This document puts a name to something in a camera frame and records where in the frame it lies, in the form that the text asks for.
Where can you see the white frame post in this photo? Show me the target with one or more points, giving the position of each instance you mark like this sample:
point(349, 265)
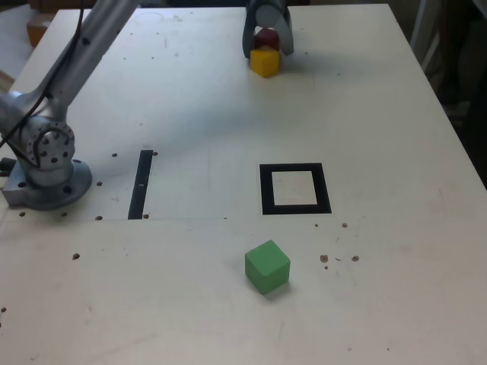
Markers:
point(424, 30)

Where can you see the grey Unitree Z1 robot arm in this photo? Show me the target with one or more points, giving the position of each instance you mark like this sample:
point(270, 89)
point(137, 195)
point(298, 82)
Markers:
point(45, 178)

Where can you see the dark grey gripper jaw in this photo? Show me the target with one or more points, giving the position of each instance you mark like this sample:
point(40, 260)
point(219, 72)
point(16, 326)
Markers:
point(248, 38)

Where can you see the green cube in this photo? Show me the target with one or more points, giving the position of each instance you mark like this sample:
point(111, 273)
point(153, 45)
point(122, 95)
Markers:
point(266, 268)

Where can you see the black tape square outline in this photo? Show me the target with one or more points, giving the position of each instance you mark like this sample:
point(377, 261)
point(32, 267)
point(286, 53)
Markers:
point(266, 190)

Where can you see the yellow cube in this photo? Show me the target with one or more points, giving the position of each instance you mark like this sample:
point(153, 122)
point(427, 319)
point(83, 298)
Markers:
point(264, 62)

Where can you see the brown cardboard box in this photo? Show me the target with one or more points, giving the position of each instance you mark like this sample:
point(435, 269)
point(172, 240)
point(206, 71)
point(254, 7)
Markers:
point(36, 34)

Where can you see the black tape strip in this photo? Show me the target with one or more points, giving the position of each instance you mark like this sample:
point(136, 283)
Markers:
point(140, 186)

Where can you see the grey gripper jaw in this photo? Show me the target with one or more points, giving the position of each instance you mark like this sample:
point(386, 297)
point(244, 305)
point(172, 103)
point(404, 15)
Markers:
point(283, 23)

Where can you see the red cube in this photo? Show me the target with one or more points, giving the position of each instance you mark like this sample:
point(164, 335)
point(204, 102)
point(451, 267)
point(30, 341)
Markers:
point(266, 39)

